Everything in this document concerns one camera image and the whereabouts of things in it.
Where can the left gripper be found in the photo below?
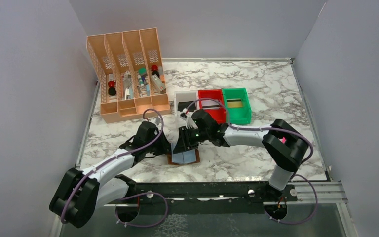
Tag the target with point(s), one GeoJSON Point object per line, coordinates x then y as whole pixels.
{"type": "Point", "coordinates": [166, 146]}

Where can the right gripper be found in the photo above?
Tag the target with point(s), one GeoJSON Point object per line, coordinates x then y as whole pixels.
{"type": "Point", "coordinates": [184, 142]}

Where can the brown leather card holder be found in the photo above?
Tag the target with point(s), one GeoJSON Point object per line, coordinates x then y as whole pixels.
{"type": "Point", "coordinates": [185, 158]}

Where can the red plastic bin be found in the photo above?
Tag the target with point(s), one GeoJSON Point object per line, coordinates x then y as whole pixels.
{"type": "Point", "coordinates": [219, 115]}

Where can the white plastic bin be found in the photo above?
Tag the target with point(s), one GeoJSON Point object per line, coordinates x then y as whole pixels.
{"type": "Point", "coordinates": [183, 96]}

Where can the green plastic bin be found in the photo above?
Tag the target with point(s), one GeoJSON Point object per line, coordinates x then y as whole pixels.
{"type": "Point", "coordinates": [238, 116]}

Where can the orange desk organizer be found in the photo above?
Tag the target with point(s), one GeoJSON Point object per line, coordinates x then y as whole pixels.
{"type": "Point", "coordinates": [129, 58]}

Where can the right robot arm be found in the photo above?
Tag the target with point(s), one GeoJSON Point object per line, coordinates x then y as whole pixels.
{"type": "Point", "coordinates": [284, 144]}

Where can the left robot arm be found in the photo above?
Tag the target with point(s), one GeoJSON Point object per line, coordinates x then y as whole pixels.
{"type": "Point", "coordinates": [81, 192]}

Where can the black card in white bin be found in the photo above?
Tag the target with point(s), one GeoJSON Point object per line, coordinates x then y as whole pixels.
{"type": "Point", "coordinates": [183, 105]}

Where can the silver card in red bin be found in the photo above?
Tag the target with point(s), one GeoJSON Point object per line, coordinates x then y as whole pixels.
{"type": "Point", "coordinates": [210, 105]}

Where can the gold card in green bin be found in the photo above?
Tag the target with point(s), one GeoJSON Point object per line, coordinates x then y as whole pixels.
{"type": "Point", "coordinates": [234, 103]}

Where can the red black stamp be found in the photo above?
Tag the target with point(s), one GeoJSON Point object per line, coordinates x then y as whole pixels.
{"type": "Point", "coordinates": [112, 88]}

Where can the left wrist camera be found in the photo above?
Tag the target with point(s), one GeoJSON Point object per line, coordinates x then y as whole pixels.
{"type": "Point", "coordinates": [157, 121]}

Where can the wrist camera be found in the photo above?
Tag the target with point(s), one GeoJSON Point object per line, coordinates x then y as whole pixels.
{"type": "Point", "coordinates": [185, 115]}
{"type": "Point", "coordinates": [157, 121]}

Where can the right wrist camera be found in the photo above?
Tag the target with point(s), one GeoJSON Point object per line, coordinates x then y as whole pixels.
{"type": "Point", "coordinates": [185, 115]}

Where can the black mounting rail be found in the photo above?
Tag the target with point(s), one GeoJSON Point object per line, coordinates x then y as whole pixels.
{"type": "Point", "coordinates": [251, 197]}

